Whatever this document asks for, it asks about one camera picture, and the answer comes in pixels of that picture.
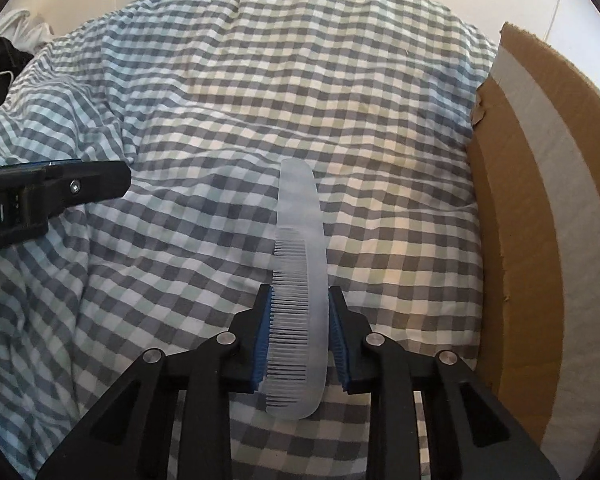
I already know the translucent white plastic comb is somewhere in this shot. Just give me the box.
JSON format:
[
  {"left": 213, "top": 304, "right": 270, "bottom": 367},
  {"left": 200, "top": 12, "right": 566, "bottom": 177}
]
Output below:
[{"left": 264, "top": 158, "right": 329, "bottom": 420}]

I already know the grey checkered cloth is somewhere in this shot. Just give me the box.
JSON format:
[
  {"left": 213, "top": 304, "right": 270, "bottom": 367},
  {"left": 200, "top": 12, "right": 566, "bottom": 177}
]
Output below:
[{"left": 0, "top": 0, "right": 496, "bottom": 479}]

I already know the white clothes pile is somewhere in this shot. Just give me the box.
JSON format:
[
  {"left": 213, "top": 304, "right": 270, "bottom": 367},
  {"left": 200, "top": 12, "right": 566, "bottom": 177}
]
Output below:
[{"left": 0, "top": 9, "right": 55, "bottom": 54}]

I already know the cardboard box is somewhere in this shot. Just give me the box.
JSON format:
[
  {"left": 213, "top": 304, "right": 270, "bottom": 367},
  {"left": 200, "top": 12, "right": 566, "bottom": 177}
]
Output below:
[{"left": 467, "top": 24, "right": 600, "bottom": 479}]

